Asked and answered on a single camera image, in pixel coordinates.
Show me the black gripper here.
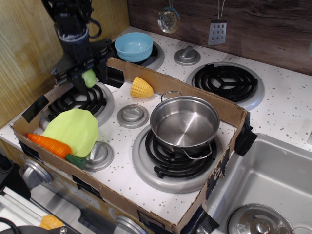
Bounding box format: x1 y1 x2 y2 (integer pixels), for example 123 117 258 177
51 29 115 95

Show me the green toy broccoli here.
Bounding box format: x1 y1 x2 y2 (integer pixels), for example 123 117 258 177
82 69 97 88

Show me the small steel pan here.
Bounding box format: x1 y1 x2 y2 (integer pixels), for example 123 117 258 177
150 91 220 160

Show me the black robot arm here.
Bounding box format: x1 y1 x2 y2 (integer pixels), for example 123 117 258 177
42 0 114 94

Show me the front left black burner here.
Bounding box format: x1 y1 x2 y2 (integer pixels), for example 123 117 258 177
39 82 115 130

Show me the black burner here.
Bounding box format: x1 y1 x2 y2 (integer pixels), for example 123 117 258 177
186 62 265 111
132 126 223 194
39 82 115 130
107 40 165 71

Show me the cardboard fence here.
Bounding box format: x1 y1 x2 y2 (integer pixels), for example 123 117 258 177
12 58 250 234

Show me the yellow toy corn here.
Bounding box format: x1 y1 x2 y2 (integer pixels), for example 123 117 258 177
130 77 154 98

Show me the light green plastic plate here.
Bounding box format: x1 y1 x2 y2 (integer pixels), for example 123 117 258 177
42 108 98 157

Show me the blue plastic bowl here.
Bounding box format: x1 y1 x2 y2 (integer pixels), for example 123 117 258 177
115 32 154 62

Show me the centre silver stove knob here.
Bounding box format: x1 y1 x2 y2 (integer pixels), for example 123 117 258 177
117 104 149 129

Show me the silver stove knob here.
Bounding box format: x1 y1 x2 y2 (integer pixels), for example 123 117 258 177
85 141 114 172
117 104 149 129
174 45 201 66

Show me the back left black burner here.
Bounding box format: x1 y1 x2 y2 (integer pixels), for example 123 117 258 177
107 40 165 71

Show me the front silver stove knob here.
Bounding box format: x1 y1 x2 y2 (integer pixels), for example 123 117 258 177
85 141 114 172

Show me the orange toy carrot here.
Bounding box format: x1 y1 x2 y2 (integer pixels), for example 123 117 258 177
26 133 87 169

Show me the hanging slotted spoon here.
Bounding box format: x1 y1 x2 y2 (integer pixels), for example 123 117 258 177
157 0 180 34

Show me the back silver stove knob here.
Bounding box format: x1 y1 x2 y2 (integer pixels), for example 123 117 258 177
174 45 201 66

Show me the silver oven knob left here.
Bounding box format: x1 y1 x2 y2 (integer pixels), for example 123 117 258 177
22 159 53 189

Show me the silver oven knob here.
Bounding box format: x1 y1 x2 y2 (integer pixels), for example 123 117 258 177
113 215 147 234
22 159 53 189

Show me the front right black burner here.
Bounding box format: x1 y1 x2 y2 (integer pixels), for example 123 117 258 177
132 126 223 194

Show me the back right black burner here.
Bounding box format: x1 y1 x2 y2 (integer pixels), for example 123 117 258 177
186 62 265 111

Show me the orange object bottom left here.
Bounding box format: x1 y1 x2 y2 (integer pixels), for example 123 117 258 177
39 215 64 230

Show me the silver oven knob right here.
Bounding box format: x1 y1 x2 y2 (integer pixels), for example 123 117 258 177
113 215 147 234

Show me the steel sink basin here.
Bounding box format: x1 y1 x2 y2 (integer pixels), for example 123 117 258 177
206 134 312 234

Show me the steel lid in sink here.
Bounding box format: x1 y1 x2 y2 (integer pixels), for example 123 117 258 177
226 204 294 234

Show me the black cable bottom left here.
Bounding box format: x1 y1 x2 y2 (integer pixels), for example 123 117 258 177
0 217 20 234

